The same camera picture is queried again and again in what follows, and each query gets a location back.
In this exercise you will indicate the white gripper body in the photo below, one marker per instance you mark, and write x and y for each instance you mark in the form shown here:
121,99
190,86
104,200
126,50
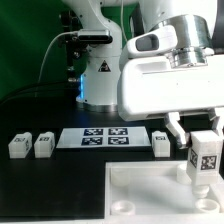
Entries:
149,88

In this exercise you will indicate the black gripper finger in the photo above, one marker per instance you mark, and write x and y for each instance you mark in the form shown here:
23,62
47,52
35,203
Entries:
171,120
216,116

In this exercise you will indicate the white square tabletop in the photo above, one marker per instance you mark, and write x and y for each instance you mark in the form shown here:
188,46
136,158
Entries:
158,192

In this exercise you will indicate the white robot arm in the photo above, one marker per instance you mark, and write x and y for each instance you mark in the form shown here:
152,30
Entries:
194,22

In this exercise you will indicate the white sheet with AprilTags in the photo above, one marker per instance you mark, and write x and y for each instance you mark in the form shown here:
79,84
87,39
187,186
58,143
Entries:
103,137

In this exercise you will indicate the black camera on stand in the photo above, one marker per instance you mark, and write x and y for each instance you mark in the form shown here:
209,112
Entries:
76,41

